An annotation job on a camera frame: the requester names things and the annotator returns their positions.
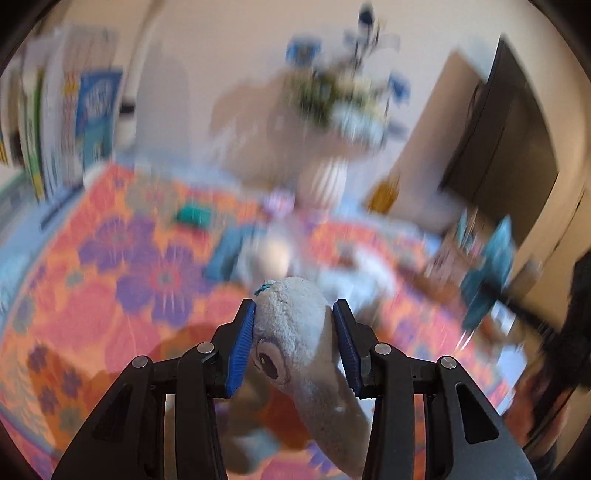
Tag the floral tablecloth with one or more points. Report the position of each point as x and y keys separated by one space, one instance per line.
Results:
x=138 y=277

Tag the white ribbed vase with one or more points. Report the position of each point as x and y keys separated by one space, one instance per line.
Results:
x=323 y=182

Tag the amber perfume bottle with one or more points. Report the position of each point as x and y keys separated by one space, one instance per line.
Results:
x=384 y=197

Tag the artificial flower bouquet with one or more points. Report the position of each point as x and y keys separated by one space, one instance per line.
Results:
x=351 y=106

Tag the bamboo pen holder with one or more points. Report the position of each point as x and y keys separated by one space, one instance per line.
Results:
x=443 y=272

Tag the teal flat packet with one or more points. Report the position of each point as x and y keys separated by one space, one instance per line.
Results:
x=226 y=254

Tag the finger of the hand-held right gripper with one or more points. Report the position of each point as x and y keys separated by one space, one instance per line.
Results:
x=521 y=311

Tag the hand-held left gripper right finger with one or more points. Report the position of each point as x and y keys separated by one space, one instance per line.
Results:
x=348 y=350

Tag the white desk lamp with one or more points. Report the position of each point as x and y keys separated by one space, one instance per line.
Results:
x=125 y=129

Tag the grey plush toy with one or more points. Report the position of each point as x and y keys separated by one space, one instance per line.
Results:
x=295 y=323

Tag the row of books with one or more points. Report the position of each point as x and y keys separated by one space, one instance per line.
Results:
x=94 y=115

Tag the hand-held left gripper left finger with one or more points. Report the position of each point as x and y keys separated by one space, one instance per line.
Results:
x=242 y=350

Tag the teal bottle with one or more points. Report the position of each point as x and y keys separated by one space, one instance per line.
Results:
x=489 y=267

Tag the white paper towel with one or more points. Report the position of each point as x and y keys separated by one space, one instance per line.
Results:
x=364 y=279

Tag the small purple object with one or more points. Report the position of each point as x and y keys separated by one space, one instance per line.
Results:
x=281 y=203

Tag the green teal small case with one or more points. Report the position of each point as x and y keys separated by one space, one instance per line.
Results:
x=194 y=214

